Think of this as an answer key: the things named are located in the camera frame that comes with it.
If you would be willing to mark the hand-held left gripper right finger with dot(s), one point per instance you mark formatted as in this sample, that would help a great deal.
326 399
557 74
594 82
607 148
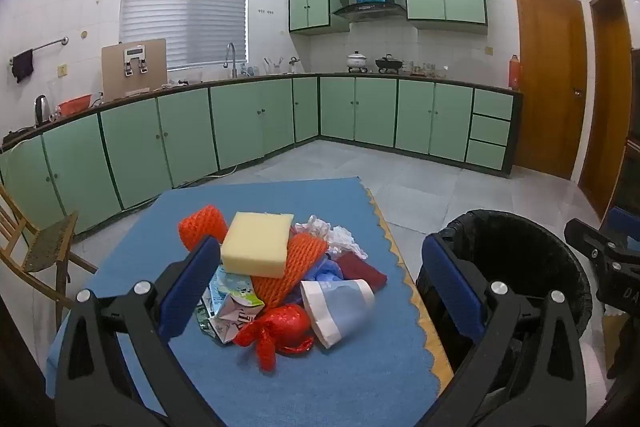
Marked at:
452 287

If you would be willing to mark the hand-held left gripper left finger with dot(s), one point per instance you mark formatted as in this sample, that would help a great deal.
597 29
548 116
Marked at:
190 287

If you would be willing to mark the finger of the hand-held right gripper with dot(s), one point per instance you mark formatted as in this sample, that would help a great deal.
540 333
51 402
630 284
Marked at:
590 241

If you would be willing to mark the green packet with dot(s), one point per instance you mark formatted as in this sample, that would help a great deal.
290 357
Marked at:
204 319

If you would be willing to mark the white crushed carton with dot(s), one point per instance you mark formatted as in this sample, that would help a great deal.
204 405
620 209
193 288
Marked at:
237 319

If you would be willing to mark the orange foam net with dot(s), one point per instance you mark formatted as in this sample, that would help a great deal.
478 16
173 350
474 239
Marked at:
200 224
295 267

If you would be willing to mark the trash bin with black bag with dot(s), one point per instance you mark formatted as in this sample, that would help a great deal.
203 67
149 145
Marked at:
525 247

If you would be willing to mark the yellow sponge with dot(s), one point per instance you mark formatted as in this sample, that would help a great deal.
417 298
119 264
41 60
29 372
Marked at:
255 244

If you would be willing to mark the dark red scouring pad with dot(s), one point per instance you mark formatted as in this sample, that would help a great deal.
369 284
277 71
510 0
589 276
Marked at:
362 273

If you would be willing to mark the white paper cup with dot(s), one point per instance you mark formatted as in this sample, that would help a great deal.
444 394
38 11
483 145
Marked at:
335 312

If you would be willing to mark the blue table mat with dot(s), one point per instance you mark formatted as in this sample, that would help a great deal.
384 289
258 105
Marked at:
150 232

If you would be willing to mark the plain wooden door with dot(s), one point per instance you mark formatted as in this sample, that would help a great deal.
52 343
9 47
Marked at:
607 107

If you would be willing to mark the wooden chair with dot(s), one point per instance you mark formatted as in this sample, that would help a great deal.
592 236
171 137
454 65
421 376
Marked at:
45 242

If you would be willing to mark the green base cabinets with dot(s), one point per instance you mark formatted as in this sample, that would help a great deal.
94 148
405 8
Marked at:
240 122

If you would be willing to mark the red basin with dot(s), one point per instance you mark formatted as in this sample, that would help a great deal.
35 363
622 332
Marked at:
75 104

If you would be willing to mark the row of glass jars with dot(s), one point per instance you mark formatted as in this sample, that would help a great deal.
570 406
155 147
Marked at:
425 69

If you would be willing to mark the cardboard box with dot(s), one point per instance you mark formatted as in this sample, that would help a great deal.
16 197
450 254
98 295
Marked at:
112 77

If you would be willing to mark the metal faucet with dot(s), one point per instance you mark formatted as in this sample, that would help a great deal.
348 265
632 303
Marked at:
232 62

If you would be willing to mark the dark electric kettle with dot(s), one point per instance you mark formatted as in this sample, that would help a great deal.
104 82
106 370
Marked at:
41 112

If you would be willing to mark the black wok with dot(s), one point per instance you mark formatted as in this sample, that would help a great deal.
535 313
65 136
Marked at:
388 64

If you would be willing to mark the utensil holder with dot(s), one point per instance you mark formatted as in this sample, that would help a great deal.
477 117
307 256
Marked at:
272 68

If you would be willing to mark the white pot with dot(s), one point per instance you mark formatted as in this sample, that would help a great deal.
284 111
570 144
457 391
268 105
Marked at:
357 61

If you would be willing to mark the dark towel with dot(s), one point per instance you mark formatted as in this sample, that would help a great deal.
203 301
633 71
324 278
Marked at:
22 66

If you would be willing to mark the white window blind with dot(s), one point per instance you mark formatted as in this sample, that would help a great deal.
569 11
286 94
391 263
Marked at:
185 7

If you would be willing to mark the black range hood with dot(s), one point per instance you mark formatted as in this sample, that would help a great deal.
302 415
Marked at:
370 10

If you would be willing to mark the yellow wall socket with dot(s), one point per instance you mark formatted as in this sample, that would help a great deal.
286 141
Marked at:
62 71

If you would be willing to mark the metal towel rail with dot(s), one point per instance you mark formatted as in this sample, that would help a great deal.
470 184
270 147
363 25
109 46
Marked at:
47 44

